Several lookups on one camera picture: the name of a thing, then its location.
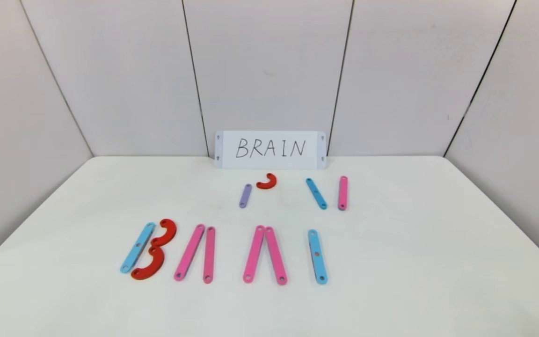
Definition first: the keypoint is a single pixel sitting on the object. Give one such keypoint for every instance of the small red arc piece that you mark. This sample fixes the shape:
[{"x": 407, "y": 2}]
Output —
[{"x": 267, "y": 186}]

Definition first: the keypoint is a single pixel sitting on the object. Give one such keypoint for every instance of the short purple bar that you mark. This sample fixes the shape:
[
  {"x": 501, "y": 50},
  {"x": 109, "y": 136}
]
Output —
[{"x": 245, "y": 195}]

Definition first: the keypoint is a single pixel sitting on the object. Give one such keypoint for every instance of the pink bar with holes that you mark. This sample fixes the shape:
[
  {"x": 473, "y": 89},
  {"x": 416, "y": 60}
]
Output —
[
  {"x": 190, "y": 252},
  {"x": 209, "y": 255},
  {"x": 343, "y": 193},
  {"x": 275, "y": 256},
  {"x": 254, "y": 254}
]

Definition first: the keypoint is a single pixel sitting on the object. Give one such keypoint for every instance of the white BRAIN word card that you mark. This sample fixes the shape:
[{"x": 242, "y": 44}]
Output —
[{"x": 225, "y": 150}]

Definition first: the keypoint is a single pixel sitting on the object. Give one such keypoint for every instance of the medium blue flat bar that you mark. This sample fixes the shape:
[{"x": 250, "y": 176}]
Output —
[{"x": 316, "y": 193}]

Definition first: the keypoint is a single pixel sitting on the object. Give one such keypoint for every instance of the light blue flat bar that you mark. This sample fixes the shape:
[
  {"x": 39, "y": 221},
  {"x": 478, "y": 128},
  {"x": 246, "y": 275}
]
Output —
[
  {"x": 133, "y": 255},
  {"x": 318, "y": 267}
]

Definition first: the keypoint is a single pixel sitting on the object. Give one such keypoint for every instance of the large red arc piece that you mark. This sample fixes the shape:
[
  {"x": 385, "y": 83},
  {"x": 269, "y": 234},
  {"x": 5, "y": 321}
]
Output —
[
  {"x": 150, "y": 273},
  {"x": 172, "y": 231}
]

